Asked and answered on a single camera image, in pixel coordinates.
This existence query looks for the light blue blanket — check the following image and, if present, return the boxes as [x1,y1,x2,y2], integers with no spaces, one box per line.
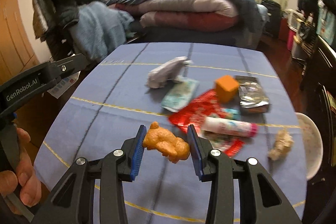
[69,2,134,63]

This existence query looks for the grey crumpled paper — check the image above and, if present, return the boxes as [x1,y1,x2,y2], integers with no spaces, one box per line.
[146,56,192,89]

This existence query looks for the teal wet wipes pack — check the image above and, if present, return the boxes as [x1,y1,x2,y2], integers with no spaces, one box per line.
[161,77,199,113]

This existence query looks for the silver brown foil bag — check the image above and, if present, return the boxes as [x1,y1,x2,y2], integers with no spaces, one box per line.
[235,76,270,115]

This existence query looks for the white round trash bin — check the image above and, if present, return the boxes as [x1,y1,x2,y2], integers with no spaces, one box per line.
[296,113,323,180]

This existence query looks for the blue checked tablecloth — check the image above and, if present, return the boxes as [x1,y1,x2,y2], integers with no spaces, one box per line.
[34,43,306,223]

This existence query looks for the dark wooden dresser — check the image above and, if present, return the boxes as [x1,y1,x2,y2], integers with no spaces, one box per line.
[300,38,335,223]

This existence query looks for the black suitcase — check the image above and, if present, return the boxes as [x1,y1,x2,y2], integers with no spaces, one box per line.
[261,0,282,38]

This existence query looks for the person's left hand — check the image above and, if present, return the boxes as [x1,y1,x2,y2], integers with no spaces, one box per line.
[1,127,42,215]

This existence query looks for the beige crumpled paper ball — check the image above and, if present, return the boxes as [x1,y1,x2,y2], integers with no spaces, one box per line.
[268,128,294,161]

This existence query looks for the orange cube block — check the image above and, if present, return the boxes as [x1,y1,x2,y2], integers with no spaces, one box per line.
[214,75,239,103]

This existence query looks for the orange bear toy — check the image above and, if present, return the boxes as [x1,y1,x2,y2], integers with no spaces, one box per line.
[142,122,190,164]

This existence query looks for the pink and red folded quilt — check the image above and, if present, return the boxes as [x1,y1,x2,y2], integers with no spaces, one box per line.
[109,0,239,32]

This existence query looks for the white pink tube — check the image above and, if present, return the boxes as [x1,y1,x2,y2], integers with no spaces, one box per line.
[201,117,259,138]

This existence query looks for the red snack wrapper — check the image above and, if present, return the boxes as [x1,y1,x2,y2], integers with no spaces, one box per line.
[169,89,244,157]

